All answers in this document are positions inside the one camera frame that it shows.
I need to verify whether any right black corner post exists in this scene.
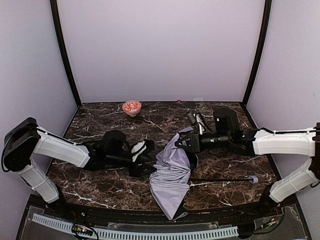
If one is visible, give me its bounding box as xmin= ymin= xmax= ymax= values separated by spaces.
xmin=241 ymin=0 xmax=272 ymax=108

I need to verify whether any small circuit board with wires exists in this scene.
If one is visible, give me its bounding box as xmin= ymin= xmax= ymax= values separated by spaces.
xmin=71 ymin=223 xmax=100 ymax=240

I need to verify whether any left black corner post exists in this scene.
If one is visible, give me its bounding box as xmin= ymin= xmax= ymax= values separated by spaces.
xmin=49 ymin=0 xmax=82 ymax=108

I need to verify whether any white slotted cable duct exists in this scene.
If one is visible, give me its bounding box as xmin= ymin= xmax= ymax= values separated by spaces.
xmin=31 ymin=213 xmax=239 ymax=240

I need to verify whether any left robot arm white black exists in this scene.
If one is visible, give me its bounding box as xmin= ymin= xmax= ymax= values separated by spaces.
xmin=0 ymin=117 xmax=157 ymax=204

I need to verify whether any red patterned ceramic bowl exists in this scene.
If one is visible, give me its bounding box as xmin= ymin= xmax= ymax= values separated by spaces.
xmin=122 ymin=100 xmax=142 ymax=117

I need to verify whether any lavender folding umbrella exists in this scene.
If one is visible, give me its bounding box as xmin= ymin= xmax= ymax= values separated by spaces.
xmin=149 ymin=126 xmax=260 ymax=221

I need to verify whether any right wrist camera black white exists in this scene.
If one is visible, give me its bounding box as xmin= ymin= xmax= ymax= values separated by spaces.
xmin=186 ymin=110 xmax=213 ymax=135

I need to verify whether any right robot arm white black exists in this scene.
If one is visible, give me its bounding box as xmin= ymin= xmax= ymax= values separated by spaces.
xmin=174 ymin=107 xmax=320 ymax=207

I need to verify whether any black corner post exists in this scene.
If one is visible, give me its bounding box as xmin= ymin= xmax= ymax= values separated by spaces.
xmin=49 ymin=0 xmax=82 ymax=108
xmin=241 ymin=0 xmax=272 ymax=108

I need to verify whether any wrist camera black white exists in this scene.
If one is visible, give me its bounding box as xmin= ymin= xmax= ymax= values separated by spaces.
xmin=186 ymin=110 xmax=213 ymax=135
xmin=130 ymin=139 xmax=155 ymax=163

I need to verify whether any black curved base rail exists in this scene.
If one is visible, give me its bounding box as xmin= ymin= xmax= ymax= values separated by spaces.
xmin=24 ymin=193 xmax=298 ymax=227

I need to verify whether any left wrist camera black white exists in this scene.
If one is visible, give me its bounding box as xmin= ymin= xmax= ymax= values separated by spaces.
xmin=130 ymin=139 xmax=155 ymax=163

